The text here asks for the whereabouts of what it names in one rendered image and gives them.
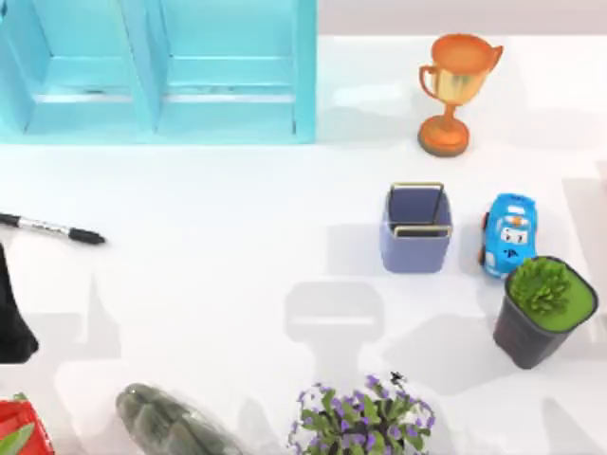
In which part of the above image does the purple flowering plant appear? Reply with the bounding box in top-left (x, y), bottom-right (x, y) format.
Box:
top-left (286, 372), bottom-right (436, 455)

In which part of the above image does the blue toy car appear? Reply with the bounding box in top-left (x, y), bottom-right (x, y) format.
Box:
top-left (476, 191), bottom-right (540, 276)

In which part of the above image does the light blue rack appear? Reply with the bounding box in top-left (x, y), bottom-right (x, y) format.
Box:
top-left (0, 0), bottom-right (318, 146)

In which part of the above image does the orange gold trophy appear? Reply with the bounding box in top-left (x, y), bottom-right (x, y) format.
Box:
top-left (416, 32), bottom-right (505, 157)

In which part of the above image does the grey-green plastic bag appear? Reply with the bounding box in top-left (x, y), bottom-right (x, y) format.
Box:
top-left (115, 382), bottom-right (248, 455)

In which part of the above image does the green plant in dark pot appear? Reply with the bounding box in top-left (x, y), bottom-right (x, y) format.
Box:
top-left (491, 255), bottom-right (599, 371)

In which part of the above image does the black and silver marker pen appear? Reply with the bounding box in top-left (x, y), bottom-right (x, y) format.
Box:
top-left (0, 212), bottom-right (107, 246)

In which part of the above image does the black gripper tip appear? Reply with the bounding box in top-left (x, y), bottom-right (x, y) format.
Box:
top-left (0, 242), bottom-right (40, 365)

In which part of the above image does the red box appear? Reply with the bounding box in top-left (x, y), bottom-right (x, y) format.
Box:
top-left (0, 391), bottom-right (56, 455)

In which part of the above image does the purple basket with metal handles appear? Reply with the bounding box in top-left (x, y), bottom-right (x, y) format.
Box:
top-left (379, 181), bottom-right (454, 275)

